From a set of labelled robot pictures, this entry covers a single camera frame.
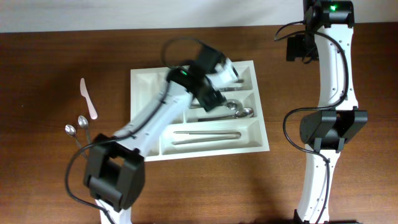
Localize steel tablespoon packed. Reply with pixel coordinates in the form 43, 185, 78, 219
188, 99, 243, 111
198, 108, 254, 122

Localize steel tongs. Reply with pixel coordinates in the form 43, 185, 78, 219
172, 131, 241, 145

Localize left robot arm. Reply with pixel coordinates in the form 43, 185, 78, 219
82, 44, 238, 223

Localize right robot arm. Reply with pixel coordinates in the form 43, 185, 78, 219
287, 1, 368, 223

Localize white plastic cutlery tray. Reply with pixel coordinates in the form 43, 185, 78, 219
122, 61, 269, 162

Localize pink plastic knife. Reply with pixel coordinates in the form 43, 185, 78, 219
80, 78, 98, 119

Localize steel teaspoon right one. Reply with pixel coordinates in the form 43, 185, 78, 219
78, 115, 91, 144

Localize steel teaspoon one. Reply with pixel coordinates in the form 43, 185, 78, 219
78, 115, 91, 144
65, 124, 82, 149

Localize steel teaspoon left one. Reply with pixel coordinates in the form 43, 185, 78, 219
65, 124, 82, 149

